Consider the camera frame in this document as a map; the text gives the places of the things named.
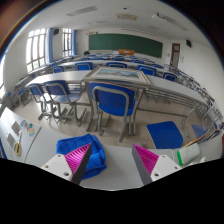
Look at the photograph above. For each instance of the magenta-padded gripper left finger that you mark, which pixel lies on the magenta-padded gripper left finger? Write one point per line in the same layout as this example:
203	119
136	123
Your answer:
58	165

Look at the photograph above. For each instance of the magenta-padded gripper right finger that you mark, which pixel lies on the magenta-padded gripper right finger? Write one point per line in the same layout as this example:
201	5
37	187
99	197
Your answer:
163	166

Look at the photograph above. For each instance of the blue towel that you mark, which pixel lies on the blue towel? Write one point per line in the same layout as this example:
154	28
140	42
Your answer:
96	156

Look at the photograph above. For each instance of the white bottle with green band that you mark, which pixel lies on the white bottle with green band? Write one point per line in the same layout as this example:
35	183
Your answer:
188	155

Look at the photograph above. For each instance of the blue chair seat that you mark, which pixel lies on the blue chair seat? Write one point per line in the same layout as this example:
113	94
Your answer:
165	134

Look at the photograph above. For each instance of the grey card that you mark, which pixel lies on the grey card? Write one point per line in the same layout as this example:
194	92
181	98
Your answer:
15	127
10	140

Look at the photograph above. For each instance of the long grey classroom desk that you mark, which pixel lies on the long grey classroom desk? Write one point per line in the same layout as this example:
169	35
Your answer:
173	88

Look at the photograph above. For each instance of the group of blue chairs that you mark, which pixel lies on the group of blue chairs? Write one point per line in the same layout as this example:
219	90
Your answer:
116	65

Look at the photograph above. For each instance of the red-framed door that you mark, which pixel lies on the red-framed door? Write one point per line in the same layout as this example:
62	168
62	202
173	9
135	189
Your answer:
175	55

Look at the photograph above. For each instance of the large white-framed window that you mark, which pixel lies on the large white-framed window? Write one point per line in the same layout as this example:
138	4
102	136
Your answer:
36	50

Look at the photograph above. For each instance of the orange lectern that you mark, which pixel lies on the orange lectern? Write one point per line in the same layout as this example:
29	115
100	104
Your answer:
126	52

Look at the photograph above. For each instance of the blue curtain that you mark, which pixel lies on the blue curtain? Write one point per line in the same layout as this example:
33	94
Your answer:
50	45
74	42

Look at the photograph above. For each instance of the narrow white-framed window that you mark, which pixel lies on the narrow white-framed window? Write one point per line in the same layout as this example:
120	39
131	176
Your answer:
67	41

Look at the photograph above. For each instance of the green blackboard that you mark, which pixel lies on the green blackboard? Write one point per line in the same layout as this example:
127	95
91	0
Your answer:
125	45

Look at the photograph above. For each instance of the ceiling air vent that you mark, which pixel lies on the ceiling air vent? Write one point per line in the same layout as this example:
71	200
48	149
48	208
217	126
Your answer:
127	16
81	11

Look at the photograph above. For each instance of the black wall speaker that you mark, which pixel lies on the black wall speaker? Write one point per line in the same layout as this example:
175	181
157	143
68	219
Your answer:
56	31
188	43

